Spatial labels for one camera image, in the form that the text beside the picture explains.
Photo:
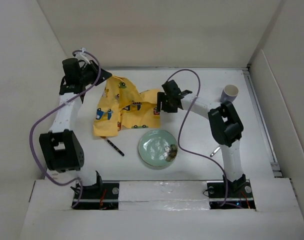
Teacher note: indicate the black handled fork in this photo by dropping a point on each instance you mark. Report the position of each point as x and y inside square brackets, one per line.
[114, 147]

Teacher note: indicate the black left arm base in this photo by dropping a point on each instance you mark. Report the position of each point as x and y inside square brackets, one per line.
[102, 195]

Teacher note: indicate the light green floral plate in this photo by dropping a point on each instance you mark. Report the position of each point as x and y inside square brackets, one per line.
[158, 148]

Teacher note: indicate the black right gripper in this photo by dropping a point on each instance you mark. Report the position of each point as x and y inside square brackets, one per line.
[161, 97]

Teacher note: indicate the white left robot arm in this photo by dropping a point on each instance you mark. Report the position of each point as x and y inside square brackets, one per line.
[61, 149]

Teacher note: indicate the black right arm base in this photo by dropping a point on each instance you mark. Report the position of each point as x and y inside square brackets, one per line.
[235, 195]

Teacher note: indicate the aluminium table edge rail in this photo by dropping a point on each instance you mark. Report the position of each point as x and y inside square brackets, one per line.
[262, 125]

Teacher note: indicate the yellow cartoon print cloth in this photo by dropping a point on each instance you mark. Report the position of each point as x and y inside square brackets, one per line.
[122, 106]

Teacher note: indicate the white lavender cup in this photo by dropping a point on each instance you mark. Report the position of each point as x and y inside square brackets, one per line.
[229, 93]

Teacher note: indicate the silver spoon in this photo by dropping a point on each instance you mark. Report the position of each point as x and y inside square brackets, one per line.
[215, 151]

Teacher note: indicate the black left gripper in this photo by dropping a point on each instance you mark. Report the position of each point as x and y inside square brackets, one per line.
[93, 67]

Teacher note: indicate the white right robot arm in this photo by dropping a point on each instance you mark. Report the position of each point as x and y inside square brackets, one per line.
[225, 125]

